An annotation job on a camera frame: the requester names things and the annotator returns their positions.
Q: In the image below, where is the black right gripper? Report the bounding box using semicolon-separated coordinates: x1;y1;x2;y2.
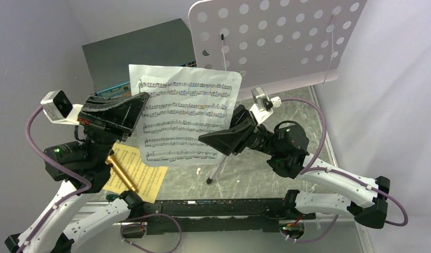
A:
197;104;280;156

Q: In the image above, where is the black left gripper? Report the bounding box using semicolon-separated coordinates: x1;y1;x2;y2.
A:
79;90;151;164

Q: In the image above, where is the gold microphone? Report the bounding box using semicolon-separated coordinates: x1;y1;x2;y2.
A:
106;154;138;192

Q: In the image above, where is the white sheet music page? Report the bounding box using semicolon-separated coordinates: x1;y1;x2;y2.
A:
129;64;242;167

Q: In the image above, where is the yellow paper sheet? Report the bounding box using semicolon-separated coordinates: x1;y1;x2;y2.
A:
113;143;168;203

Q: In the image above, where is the lilac music stand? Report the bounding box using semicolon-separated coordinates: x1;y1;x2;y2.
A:
187;0;368;185

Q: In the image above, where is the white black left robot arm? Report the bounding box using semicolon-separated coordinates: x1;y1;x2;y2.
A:
5;90;149;252

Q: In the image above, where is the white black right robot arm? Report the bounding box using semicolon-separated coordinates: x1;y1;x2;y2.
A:
198;105;390;229

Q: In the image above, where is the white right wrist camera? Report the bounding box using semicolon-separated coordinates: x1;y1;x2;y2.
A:
249;87;282;124

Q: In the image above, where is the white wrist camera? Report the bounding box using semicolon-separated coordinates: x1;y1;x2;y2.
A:
40;90;83;125
249;87;282;124

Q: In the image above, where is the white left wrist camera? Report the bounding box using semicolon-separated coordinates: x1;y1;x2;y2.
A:
40;90;83;125

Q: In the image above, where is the black mounting rail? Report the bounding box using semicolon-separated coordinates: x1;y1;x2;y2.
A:
126;198;316;235

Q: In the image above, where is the grey teal network switch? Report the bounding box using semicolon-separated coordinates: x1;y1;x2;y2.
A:
82;19;197;98

